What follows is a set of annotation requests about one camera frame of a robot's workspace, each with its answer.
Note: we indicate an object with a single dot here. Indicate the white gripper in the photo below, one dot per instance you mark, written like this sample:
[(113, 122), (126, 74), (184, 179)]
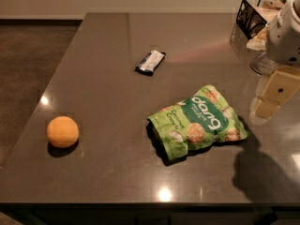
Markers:
[(283, 39)]

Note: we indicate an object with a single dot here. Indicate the orange fruit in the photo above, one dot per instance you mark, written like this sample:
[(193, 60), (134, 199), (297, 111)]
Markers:
[(62, 132)]

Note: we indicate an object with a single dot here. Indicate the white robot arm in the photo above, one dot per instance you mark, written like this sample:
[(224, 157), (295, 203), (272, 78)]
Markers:
[(278, 66)]

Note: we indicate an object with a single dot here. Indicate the clear glass bowl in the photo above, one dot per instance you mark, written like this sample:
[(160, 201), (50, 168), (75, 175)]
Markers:
[(262, 65)]

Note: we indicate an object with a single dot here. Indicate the green snack bag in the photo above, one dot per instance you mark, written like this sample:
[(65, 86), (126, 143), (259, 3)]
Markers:
[(196, 123)]

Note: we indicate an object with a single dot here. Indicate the dark wrapped snack bar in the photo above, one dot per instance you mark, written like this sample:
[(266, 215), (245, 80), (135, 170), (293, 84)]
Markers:
[(150, 63)]

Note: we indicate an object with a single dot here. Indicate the black wire basket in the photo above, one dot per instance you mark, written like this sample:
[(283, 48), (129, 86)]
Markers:
[(254, 15)]

